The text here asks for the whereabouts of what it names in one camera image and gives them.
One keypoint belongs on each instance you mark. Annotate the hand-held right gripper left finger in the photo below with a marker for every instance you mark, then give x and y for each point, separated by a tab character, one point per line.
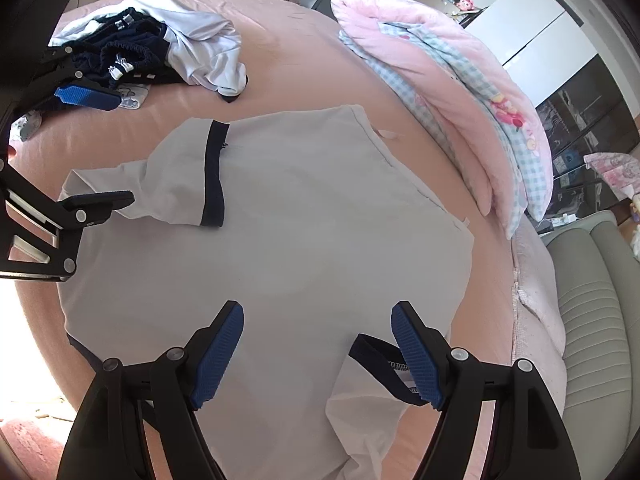
217	355

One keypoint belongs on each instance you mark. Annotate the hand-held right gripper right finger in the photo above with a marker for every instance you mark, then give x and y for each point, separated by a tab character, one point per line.
417	360

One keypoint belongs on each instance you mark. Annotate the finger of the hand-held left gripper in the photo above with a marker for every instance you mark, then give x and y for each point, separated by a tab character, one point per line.
95	205
85	96

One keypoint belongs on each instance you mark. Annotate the navy shorts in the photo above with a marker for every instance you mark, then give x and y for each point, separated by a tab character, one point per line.
140	45

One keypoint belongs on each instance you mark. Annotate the white shirt with navy trim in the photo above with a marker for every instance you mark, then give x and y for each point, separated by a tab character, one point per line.
300	235

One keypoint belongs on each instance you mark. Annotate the small white printed cloth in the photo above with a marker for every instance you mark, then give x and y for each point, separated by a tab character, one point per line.
132	97
27	127

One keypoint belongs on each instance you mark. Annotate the grey padded headboard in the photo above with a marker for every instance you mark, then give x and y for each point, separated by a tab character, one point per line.
595	310

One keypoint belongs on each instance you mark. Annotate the white power strip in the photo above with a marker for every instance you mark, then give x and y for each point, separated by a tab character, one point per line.
562	220

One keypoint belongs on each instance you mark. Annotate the pink bed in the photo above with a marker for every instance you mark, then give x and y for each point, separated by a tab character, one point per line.
310	60

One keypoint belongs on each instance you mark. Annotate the pink printed cloth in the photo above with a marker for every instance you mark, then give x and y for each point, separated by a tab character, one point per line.
615	170

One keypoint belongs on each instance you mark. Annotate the pink checked folded quilt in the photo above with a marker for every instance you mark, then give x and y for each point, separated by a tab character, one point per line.
440	85

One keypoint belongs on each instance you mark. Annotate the dark glass cabinet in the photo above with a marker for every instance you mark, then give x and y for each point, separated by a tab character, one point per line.
585	125

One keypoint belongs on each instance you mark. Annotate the white wardrobe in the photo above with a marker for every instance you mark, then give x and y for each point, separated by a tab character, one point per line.
540	25

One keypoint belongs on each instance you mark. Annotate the pink plush doll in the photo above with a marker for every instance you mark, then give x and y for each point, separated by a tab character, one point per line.
470	5

